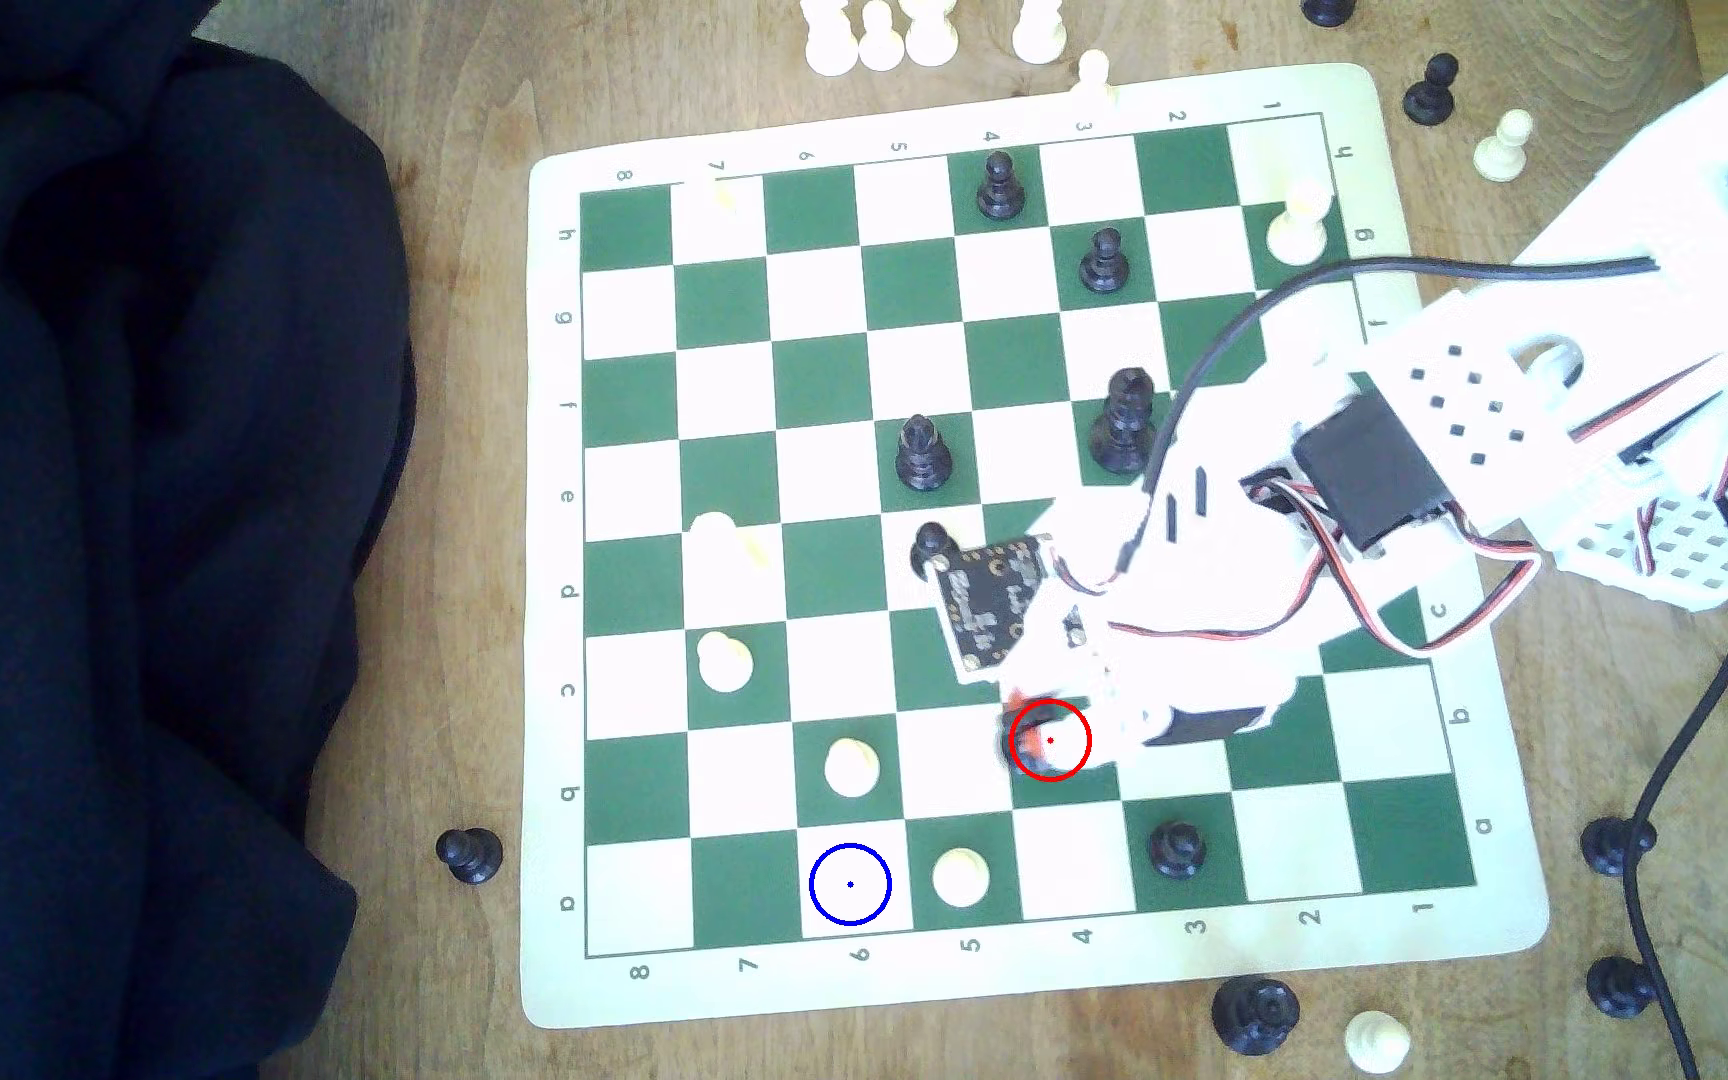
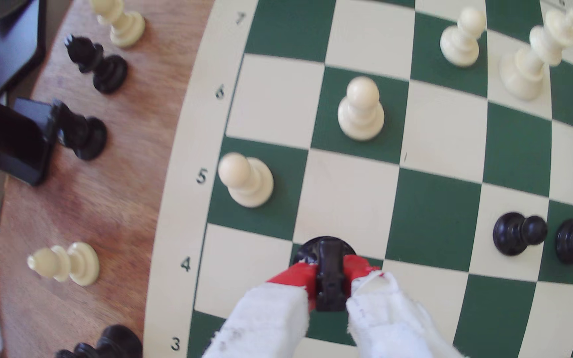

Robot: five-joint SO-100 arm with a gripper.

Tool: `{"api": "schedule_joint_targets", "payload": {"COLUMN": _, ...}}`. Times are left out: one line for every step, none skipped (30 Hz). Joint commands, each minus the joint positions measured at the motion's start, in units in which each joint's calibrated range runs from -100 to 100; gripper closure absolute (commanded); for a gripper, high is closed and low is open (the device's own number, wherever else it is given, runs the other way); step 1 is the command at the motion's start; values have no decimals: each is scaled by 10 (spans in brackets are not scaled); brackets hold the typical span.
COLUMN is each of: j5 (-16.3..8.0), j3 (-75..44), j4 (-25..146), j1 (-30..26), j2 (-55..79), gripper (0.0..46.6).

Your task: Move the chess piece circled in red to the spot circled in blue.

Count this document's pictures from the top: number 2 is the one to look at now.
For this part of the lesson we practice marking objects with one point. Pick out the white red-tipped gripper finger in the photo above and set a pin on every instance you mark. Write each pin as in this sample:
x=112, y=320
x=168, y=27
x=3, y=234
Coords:
x=266, y=318
x=391, y=323

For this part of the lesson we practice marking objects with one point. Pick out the cream chess pawn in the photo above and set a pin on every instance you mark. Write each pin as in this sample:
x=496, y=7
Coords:
x=246, y=180
x=361, y=112
x=70, y=262
x=461, y=39

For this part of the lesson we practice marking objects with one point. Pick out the black chess pawn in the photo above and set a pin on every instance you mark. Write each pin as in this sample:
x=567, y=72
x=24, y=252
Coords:
x=515, y=233

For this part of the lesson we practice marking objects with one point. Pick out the black chess knight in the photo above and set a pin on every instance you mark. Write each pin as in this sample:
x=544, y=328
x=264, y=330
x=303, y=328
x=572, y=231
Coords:
x=102, y=69

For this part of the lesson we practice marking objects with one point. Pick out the cream chess king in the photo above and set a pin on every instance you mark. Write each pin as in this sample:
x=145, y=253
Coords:
x=532, y=59

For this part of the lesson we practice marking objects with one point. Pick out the cream chess piece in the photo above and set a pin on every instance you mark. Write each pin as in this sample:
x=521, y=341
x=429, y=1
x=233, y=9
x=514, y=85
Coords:
x=122, y=24

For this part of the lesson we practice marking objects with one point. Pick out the green and cream chessboard mat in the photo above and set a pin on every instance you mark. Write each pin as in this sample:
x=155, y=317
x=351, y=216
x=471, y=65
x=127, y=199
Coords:
x=435, y=219

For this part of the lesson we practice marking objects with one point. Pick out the black clamp stand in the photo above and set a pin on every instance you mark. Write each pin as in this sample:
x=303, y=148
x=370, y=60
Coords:
x=13, y=137

